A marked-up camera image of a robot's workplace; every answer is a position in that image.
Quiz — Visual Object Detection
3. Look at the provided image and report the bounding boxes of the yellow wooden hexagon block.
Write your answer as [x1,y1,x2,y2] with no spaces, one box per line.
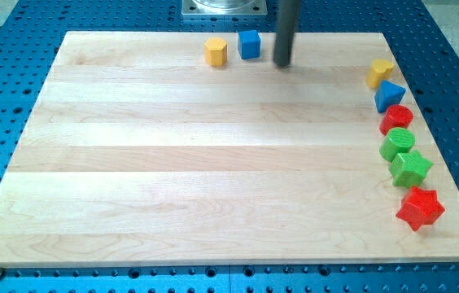
[204,37,227,67]

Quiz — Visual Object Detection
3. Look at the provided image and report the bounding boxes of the blue wooden cube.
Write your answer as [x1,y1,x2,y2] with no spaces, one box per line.
[238,30,261,59]

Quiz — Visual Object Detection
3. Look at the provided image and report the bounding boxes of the light wooden board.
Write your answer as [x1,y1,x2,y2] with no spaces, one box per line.
[0,31,459,268]

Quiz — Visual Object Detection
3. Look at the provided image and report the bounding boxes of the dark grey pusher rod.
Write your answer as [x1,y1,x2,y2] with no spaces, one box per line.
[273,0,301,68]

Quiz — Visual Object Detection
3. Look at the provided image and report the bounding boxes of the blue wooden triangle block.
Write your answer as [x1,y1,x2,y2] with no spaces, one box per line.
[374,80,406,113]

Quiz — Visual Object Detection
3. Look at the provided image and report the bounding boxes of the green wooden cylinder block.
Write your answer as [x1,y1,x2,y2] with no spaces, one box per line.
[379,127,415,162]

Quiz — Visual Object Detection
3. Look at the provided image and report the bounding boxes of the yellow wooden heart block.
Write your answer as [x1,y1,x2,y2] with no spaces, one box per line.
[365,59,395,90]

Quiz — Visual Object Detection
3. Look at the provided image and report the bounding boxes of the red wooden cylinder block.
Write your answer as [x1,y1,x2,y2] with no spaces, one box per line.
[379,104,413,135]

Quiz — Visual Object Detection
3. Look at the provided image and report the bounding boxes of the green wooden star block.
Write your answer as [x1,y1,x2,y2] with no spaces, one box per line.
[389,150,433,188]

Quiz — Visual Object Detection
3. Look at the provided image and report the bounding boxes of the red wooden star block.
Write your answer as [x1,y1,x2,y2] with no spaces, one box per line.
[396,186,445,231]

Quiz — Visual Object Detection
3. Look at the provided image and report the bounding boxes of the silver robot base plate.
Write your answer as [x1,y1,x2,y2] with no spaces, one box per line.
[181,0,268,16]

